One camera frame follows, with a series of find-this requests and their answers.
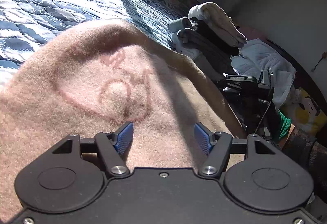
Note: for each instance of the beige fleece sweater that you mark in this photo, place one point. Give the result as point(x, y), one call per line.
point(95, 77)

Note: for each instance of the grey folded garment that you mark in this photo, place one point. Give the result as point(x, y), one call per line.
point(186, 40)

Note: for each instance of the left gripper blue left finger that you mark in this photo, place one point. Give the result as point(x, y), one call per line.
point(112, 148)

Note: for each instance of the plaid sleeve forearm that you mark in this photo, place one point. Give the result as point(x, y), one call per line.
point(305, 150)

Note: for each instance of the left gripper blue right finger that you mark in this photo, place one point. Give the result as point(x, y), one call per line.
point(216, 146)

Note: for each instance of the white pillow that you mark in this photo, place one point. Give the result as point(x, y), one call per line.
point(256, 56)

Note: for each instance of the cream folded garment on top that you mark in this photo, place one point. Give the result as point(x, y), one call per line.
point(219, 22)

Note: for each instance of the pink pillow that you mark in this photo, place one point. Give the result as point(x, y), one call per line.
point(251, 33)

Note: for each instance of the yellow cartoon cushion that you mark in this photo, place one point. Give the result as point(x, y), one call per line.
point(304, 112)

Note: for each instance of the right hand green glove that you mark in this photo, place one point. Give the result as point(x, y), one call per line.
point(277, 124)

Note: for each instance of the blue patterned quilt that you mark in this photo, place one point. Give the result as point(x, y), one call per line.
point(27, 25)

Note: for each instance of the black folded garment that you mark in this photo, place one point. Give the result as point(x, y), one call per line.
point(203, 29)

